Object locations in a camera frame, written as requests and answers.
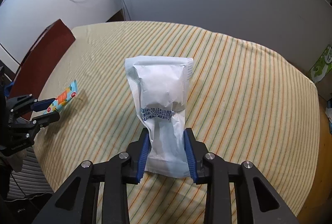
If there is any striped yellow tablecloth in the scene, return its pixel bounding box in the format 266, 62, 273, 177
34, 21, 320, 223

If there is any colourful fruit-print tube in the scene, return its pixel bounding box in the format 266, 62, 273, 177
44, 80, 78, 114

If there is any maroon cardboard box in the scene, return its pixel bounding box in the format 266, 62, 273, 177
8, 18, 77, 121

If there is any green white package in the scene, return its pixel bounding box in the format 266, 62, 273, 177
309, 45, 332, 84

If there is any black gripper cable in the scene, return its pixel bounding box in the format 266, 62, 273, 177
6, 161, 52, 201

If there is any left hand in glove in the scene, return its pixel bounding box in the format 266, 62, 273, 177
6, 149, 27, 172

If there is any white plastic packet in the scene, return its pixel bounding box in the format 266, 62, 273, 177
124, 56, 194, 178

